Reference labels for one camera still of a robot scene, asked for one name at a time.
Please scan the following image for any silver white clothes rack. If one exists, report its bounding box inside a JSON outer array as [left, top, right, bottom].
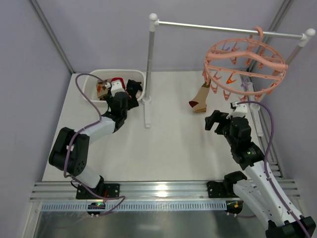
[[142, 13, 316, 128]]

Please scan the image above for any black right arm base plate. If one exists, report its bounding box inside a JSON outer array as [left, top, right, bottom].
[[207, 181, 238, 198]]

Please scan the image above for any grey slotted cable duct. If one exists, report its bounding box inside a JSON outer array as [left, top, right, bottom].
[[41, 200, 227, 212]]

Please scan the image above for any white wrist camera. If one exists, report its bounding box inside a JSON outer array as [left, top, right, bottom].
[[226, 101, 248, 119], [108, 82, 125, 97]]

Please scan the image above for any aluminium mounting rail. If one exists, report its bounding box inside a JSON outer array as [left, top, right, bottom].
[[30, 179, 302, 202]]

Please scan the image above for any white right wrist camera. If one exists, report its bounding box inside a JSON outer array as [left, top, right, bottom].
[[226, 101, 248, 119]]

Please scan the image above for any beige orange argyle sock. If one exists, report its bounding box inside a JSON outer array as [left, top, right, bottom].
[[96, 79, 111, 100]]

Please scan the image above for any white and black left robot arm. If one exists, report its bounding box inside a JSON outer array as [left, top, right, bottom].
[[49, 92, 139, 199]]

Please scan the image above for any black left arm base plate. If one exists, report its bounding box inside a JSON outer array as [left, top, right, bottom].
[[76, 182, 120, 200]]

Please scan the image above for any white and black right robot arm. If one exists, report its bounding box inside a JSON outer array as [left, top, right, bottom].
[[205, 110, 317, 238]]

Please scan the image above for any white perforated plastic basket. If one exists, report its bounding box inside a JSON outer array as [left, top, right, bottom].
[[82, 69, 146, 107]]

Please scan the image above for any pink round clip hanger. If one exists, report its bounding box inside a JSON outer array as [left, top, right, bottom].
[[202, 26, 288, 101]]

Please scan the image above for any beige striped ribbed sock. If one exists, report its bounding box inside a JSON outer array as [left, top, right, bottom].
[[189, 82, 210, 113]]

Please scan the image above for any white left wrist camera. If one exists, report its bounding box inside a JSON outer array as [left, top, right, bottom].
[[108, 82, 125, 97]]

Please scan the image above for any navy sock red toe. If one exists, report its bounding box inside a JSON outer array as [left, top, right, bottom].
[[126, 79, 143, 99]]

